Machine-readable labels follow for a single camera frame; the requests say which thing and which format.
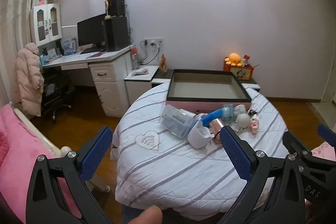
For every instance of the black keyboard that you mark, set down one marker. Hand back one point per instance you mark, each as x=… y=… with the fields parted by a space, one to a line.
x=92 y=50

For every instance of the black office chair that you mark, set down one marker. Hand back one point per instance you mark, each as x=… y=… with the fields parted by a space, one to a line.
x=56 y=92

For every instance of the printed papers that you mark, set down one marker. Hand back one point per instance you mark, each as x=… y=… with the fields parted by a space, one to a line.
x=140 y=72

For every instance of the white desk lamp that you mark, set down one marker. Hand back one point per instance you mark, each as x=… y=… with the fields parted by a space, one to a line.
x=69 y=26

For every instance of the pink box with black rim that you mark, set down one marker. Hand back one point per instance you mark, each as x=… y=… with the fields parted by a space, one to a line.
x=204 y=86

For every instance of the blue tube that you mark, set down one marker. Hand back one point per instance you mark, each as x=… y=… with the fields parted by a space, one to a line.
x=210 y=117

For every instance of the pink printed cloth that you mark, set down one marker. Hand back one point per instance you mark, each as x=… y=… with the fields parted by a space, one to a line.
x=326 y=149

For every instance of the pink printed packet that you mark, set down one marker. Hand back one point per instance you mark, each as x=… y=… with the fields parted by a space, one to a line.
x=254 y=125

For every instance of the white figurine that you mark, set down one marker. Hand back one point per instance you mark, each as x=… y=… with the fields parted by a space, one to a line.
x=242 y=119

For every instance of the rose gold cylinder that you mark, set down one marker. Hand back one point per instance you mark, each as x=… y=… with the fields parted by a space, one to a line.
x=216 y=130

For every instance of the black speaker box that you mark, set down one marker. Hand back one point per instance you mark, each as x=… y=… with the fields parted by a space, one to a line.
x=116 y=7

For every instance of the bottle with orange cap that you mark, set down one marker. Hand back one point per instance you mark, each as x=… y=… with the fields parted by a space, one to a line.
x=135 y=60

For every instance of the low black white cabinet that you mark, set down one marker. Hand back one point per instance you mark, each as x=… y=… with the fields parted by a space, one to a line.
x=139 y=87

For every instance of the red printed storage box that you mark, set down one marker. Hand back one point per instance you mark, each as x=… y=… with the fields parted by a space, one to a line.
x=240 y=73

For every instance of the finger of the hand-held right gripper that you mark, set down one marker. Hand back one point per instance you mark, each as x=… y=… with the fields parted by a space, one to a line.
x=296 y=144
x=326 y=133

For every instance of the clear blue jar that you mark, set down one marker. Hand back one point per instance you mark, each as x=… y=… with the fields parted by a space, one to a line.
x=228 y=111

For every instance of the red white toy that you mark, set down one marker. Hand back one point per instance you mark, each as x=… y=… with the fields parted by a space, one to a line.
x=246 y=60

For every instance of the pink blanket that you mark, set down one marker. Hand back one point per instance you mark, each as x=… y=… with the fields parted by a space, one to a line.
x=15 y=150

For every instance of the pink puffer jacket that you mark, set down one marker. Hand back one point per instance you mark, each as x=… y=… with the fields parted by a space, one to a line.
x=27 y=77

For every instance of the white glass door cabinet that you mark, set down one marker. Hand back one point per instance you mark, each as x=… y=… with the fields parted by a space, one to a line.
x=46 y=39

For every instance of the blue white box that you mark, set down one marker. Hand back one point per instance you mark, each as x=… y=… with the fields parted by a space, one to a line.
x=68 y=47

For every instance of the white bed frame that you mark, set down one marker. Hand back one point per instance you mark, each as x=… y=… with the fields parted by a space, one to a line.
x=46 y=142

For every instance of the white wall socket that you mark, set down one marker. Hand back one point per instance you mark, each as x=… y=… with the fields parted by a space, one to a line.
x=153 y=42

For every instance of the orange snack packet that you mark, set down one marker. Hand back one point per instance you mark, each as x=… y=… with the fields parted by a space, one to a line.
x=163 y=64

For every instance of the black computer monitor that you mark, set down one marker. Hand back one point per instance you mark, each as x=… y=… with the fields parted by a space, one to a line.
x=90 y=29

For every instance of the small pink doll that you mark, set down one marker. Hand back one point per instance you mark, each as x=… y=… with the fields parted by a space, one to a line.
x=41 y=0

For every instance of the white desk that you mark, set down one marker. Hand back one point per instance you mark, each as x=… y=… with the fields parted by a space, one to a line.
x=110 y=82

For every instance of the clear pack of blue masks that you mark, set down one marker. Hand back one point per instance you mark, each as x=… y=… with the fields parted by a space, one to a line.
x=176 y=120

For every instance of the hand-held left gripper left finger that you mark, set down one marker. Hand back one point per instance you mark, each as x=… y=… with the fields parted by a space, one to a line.
x=97 y=150

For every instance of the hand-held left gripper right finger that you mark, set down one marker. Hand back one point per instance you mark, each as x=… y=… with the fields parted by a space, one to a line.
x=236 y=155

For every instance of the beige curtain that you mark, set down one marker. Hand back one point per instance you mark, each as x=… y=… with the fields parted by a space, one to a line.
x=15 y=16

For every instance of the black computer tower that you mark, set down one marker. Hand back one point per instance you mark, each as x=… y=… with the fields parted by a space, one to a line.
x=116 y=33

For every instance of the orange octopus plush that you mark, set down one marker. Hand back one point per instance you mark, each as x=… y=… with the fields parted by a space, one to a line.
x=233 y=59

